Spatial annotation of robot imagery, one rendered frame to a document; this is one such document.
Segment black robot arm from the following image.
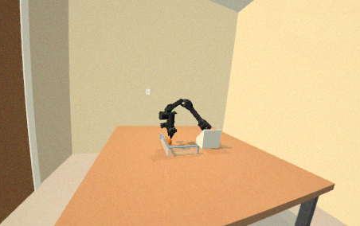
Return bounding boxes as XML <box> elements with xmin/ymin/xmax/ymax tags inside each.
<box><xmin>158</xmin><ymin>99</ymin><xmax>212</xmax><ymax>131</ymax></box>

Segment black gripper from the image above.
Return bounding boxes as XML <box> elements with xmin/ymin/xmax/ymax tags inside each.
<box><xmin>165</xmin><ymin>119</ymin><xmax>177</xmax><ymax>139</ymax></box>

